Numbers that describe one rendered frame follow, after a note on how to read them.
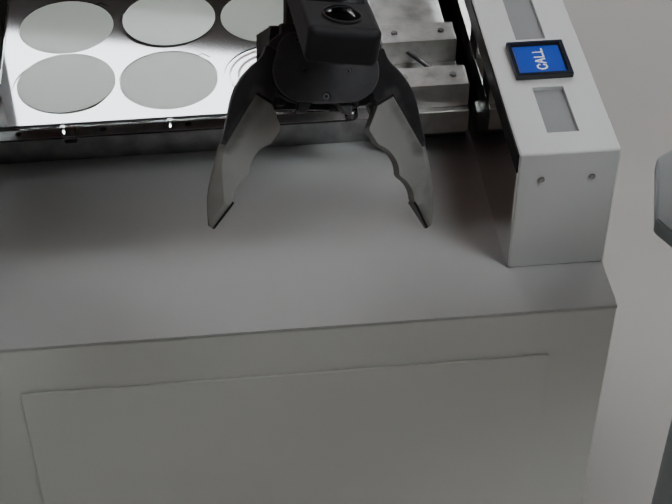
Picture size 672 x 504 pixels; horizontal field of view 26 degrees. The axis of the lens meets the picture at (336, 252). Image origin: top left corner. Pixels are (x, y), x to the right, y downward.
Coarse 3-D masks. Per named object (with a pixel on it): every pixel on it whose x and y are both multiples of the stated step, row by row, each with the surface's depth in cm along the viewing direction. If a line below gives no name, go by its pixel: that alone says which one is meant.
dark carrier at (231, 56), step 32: (32, 0) 161; (64, 0) 161; (96, 0) 161; (128, 0) 161; (224, 0) 161; (224, 32) 156; (32, 64) 152; (128, 64) 152; (224, 64) 152; (0, 96) 148; (224, 96) 148; (0, 128) 144
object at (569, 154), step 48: (480, 0) 150; (528, 0) 151; (576, 48) 144; (528, 96) 138; (576, 96) 138; (528, 144) 132; (576, 144) 132; (528, 192) 134; (576, 192) 135; (528, 240) 138; (576, 240) 139
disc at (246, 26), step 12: (240, 0) 161; (252, 0) 161; (264, 0) 161; (276, 0) 161; (228, 12) 159; (240, 12) 159; (252, 12) 159; (264, 12) 159; (276, 12) 159; (228, 24) 157; (240, 24) 157; (252, 24) 157; (264, 24) 157; (276, 24) 157; (240, 36) 156; (252, 36) 156
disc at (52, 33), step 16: (32, 16) 158; (48, 16) 158; (64, 16) 158; (80, 16) 158; (96, 16) 158; (32, 32) 156; (48, 32) 156; (64, 32) 156; (80, 32) 156; (96, 32) 156; (48, 48) 154; (64, 48) 154; (80, 48) 154
